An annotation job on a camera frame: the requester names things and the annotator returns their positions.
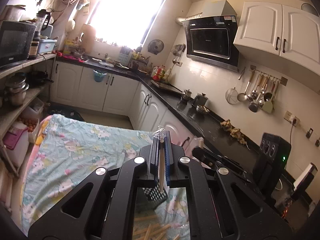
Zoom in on white upper cabinet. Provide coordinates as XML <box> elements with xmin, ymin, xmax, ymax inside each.
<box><xmin>234</xmin><ymin>2</ymin><xmax>319</xmax><ymax>77</ymax></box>

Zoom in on black range hood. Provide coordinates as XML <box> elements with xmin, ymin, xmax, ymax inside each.
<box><xmin>177</xmin><ymin>0</ymin><xmax>239</xmax><ymax>72</ymax></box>

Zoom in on black air fryer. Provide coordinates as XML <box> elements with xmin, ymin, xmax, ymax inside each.
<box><xmin>252</xmin><ymin>133</ymin><xmax>291</xmax><ymax>198</ymax></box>

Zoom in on blue hanging trash bin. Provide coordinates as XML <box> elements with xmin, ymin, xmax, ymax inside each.
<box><xmin>93</xmin><ymin>70</ymin><xmax>107</xmax><ymax>82</ymax></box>

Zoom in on blender with black base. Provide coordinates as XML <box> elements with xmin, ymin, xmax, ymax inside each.
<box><xmin>29</xmin><ymin>9</ymin><xmax>51</xmax><ymax>59</ymax></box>

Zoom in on wall exhaust fan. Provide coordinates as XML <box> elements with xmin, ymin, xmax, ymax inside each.
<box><xmin>148</xmin><ymin>39</ymin><xmax>164</xmax><ymax>55</ymax></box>

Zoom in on dark green utensil basket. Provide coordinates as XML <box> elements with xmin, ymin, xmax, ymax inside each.
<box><xmin>136</xmin><ymin>185</ymin><xmax>168</xmax><ymax>212</ymax></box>

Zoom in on blue plastic storage box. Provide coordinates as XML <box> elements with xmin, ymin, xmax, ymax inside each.
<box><xmin>37</xmin><ymin>39</ymin><xmax>57</xmax><ymax>54</ymax></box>

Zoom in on wire mesh strainer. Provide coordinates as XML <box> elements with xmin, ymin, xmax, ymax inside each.
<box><xmin>225</xmin><ymin>87</ymin><xmax>238</xmax><ymax>105</ymax></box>

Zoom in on black kitchen countertop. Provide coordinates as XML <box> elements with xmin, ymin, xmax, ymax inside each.
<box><xmin>56</xmin><ymin>58</ymin><xmax>259</xmax><ymax>172</ymax></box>

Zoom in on cartoon print tablecloth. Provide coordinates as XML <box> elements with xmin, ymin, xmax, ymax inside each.
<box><xmin>21</xmin><ymin>114</ymin><xmax>193</xmax><ymax>240</ymax></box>

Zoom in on black microwave oven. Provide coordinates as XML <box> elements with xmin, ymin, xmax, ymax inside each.
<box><xmin>0</xmin><ymin>21</ymin><xmax>36</xmax><ymax>66</ymax></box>

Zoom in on steel stock pot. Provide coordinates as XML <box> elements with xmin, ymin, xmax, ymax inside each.
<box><xmin>5</xmin><ymin>73</ymin><xmax>29</xmax><ymax>106</ymax></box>

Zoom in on white lower cabinets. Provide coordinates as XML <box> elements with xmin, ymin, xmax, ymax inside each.
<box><xmin>50</xmin><ymin>61</ymin><xmax>194</xmax><ymax>148</ymax></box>

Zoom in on steel kettle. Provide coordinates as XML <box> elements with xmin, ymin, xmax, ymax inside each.
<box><xmin>192</xmin><ymin>93</ymin><xmax>208</xmax><ymax>107</ymax></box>

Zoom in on wooden chopstick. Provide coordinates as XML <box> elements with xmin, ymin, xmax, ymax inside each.
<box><xmin>153</xmin><ymin>125</ymin><xmax>167</xmax><ymax>193</ymax></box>

